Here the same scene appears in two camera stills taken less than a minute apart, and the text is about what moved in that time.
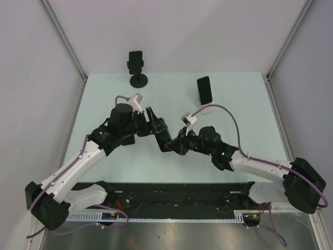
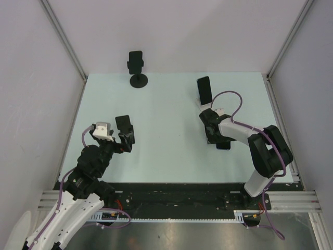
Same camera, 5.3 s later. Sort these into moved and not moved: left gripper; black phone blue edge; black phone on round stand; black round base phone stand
Moved: left gripper; black phone blue edge
Not moved: black phone on round stand; black round base phone stand
